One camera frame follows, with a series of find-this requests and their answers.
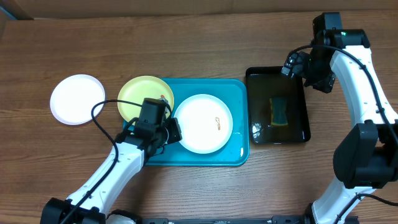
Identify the white plate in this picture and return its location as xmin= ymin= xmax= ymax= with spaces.
xmin=50 ymin=74 xmax=106 ymax=126
xmin=174 ymin=94 xmax=233 ymax=154

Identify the green yellow sponge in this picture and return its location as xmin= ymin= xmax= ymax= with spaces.
xmin=269 ymin=97 xmax=288 ymax=126

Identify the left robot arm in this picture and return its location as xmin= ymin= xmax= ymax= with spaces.
xmin=40 ymin=98 xmax=182 ymax=223

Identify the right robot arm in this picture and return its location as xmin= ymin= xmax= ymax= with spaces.
xmin=281 ymin=12 xmax=397 ymax=223

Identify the black water tray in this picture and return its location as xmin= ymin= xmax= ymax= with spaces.
xmin=246 ymin=66 xmax=311 ymax=144

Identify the teal plastic tray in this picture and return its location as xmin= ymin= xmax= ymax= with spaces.
xmin=123 ymin=77 xmax=250 ymax=167

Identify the yellow-green plate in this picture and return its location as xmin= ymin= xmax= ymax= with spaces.
xmin=118 ymin=76 xmax=174 ymax=121

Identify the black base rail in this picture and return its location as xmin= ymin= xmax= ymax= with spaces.
xmin=107 ymin=214 xmax=361 ymax=224

